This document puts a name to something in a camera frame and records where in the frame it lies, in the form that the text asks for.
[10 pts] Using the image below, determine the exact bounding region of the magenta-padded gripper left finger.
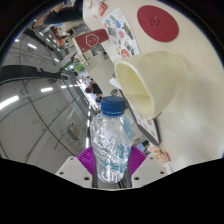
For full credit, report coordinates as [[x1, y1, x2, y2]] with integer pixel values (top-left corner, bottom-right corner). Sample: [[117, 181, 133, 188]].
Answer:
[[54, 145, 98, 188]]

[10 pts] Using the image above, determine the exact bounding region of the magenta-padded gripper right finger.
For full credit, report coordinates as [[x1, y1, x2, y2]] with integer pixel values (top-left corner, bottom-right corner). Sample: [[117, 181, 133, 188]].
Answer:
[[126, 145, 168, 189]]

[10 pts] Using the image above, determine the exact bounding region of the clear blue-capped water bottle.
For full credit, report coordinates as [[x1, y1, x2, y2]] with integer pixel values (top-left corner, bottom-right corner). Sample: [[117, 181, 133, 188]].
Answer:
[[89, 95, 137, 184]]

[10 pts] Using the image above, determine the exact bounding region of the ceiling air conditioner unit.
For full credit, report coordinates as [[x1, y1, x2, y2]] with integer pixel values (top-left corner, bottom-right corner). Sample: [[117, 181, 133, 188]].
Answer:
[[67, 122, 83, 141]]

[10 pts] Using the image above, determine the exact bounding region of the cream ceramic mug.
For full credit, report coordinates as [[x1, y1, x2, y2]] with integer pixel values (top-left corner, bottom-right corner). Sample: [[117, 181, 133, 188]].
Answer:
[[114, 50, 189, 120]]

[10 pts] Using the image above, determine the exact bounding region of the ceiling lights group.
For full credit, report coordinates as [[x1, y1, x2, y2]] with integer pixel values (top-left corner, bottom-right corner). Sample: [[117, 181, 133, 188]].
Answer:
[[0, 39, 68, 111]]

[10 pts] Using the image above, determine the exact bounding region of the red paper cup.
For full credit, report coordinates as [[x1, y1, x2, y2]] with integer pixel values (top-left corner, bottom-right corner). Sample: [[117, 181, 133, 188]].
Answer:
[[73, 28, 110, 54]]

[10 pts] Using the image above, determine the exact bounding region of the colourful sticker sheet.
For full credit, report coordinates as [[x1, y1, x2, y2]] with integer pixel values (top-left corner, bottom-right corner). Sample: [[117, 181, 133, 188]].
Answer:
[[101, 7, 139, 59]]

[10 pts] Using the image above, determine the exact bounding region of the flat round red coaster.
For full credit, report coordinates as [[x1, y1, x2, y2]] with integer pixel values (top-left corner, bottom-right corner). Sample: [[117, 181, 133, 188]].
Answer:
[[136, 4, 180, 43]]

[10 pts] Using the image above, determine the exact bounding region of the small red wrapper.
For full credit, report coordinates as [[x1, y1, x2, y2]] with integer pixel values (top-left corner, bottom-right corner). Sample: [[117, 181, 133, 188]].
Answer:
[[98, 2, 108, 18]]

